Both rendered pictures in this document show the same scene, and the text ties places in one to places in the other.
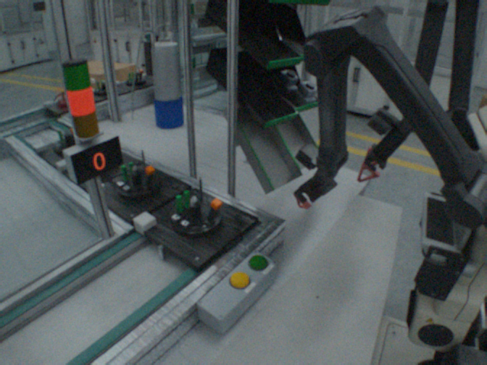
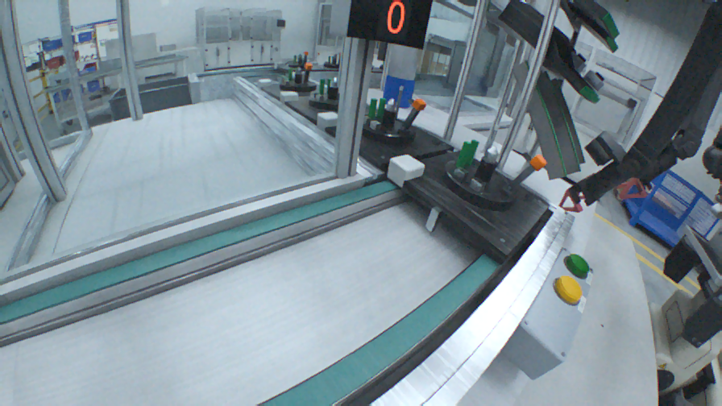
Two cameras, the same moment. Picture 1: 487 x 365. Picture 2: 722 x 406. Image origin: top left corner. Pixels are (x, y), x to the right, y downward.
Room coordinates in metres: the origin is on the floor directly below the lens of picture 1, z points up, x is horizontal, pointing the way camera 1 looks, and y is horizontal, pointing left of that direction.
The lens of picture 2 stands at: (0.27, 0.26, 1.17)
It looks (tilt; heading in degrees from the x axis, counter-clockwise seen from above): 36 degrees down; 10
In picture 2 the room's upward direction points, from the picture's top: 10 degrees clockwise
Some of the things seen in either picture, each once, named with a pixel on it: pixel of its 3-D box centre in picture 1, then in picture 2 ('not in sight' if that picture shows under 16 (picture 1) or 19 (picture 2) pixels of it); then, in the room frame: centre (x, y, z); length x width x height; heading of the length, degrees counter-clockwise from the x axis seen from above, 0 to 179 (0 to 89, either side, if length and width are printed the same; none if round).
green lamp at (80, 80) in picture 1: (77, 76); not in sight; (0.60, 0.33, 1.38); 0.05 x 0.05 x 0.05
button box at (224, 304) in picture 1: (239, 290); (553, 304); (0.49, 0.00, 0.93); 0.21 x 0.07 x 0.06; 143
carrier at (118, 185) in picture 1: (136, 177); (388, 115); (0.83, 0.33, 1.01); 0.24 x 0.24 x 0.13; 53
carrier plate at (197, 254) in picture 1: (196, 224); (476, 191); (0.68, 0.12, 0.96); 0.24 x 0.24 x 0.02; 53
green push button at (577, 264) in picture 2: (258, 263); (576, 267); (0.54, -0.04, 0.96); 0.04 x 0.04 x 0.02
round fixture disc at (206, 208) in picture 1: (196, 218); (480, 182); (0.68, 0.12, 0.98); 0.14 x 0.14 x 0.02
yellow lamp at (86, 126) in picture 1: (85, 122); not in sight; (0.60, 0.33, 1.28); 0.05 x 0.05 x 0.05
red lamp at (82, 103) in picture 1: (81, 100); not in sight; (0.60, 0.33, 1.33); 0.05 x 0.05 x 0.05
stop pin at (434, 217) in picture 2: (161, 252); (433, 219); (0.58, 0.20, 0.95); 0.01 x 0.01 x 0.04; 53
